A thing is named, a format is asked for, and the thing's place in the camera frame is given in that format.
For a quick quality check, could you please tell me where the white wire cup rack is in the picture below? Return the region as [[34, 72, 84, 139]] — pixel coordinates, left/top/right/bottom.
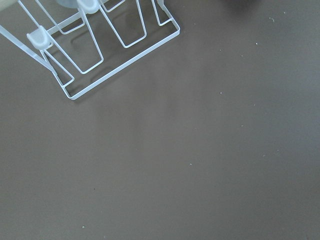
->
[[0, 0, 180, 100]]

